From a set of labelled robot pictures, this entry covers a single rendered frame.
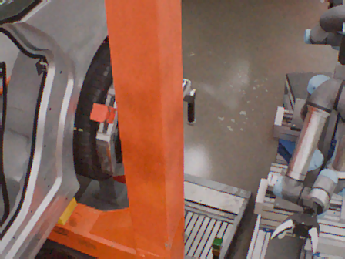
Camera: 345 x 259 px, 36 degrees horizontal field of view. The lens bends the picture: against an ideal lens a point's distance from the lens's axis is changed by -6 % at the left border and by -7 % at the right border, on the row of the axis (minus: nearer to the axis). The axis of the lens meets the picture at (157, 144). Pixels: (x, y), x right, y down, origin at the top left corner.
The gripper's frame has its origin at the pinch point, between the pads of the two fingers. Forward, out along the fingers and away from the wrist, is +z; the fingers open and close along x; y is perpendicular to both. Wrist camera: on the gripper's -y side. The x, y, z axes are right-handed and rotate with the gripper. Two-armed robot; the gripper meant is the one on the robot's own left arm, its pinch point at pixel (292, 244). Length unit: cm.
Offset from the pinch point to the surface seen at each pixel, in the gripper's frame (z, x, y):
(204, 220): -71, 85, 108
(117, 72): -1, 56, -51
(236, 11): -286, 169, 102
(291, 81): -180, 74, 81
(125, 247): -2, 77, 45
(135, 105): -2, 53, -39
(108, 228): -1, 83, 35
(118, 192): -51, 125, 82
